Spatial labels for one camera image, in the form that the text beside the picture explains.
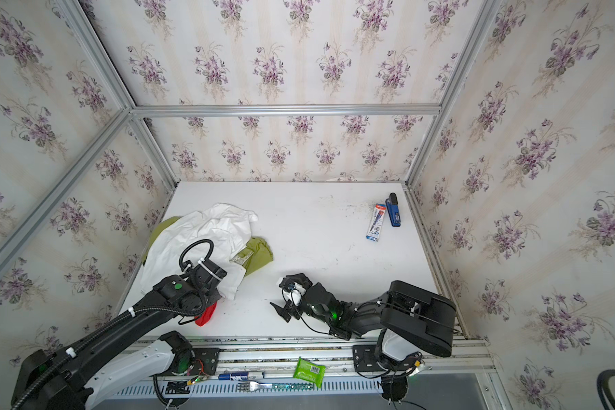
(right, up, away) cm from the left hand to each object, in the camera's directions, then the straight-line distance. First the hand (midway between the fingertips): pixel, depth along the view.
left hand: (212, 293), depth 80 cm
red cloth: (-1, -6, -2) cm, 7 cm away
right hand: (+21, +1, -1) cm, 21 cm away
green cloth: (+11, +10, +13) cm, 20 cm away
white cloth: (-5, +17, +16) cm, 24 cm away
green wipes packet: (+31, -19, -9) cm, 38 cm away
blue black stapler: (+67, +27, +26) cm, 76 cm away
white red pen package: (+59, +21, +25) cm, 67 cm away
